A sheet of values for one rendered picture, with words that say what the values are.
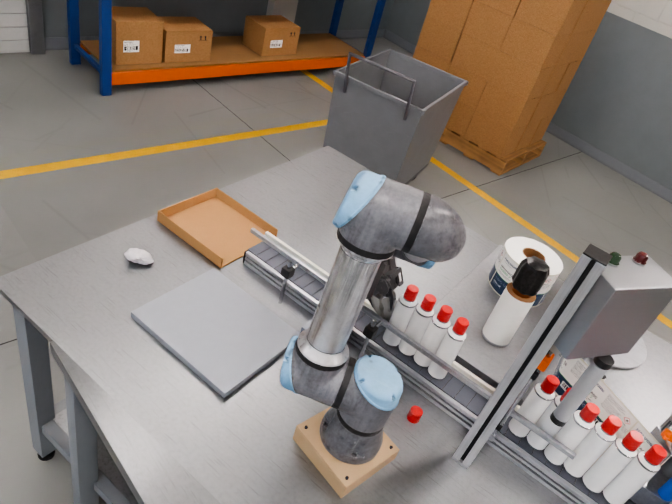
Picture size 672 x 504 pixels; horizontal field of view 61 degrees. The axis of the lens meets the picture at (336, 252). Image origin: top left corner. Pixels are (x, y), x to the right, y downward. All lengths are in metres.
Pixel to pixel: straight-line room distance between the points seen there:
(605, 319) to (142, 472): 0.99
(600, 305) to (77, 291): 1.30
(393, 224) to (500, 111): 3.88
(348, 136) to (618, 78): 3.05
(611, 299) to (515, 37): 3.75
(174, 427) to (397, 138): 2.53
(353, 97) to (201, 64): 1.73
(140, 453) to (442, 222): 0.82
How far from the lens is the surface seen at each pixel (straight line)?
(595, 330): 1.19
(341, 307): 1.12
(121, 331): 1.60
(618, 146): 6.04
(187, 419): 1.43
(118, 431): 1.42
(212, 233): 1.93
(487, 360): 1.75
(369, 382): 1.22
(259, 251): 1.82
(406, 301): 1.53
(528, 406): 1.53
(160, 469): 1.36
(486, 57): 4.85
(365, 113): 3.60
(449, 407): 1.60
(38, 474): 2.35
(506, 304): 1.72
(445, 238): 1.02
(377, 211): 0.99
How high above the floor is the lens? 2.01
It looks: 36 degrees down
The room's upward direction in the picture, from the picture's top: 17 degrees clockwise
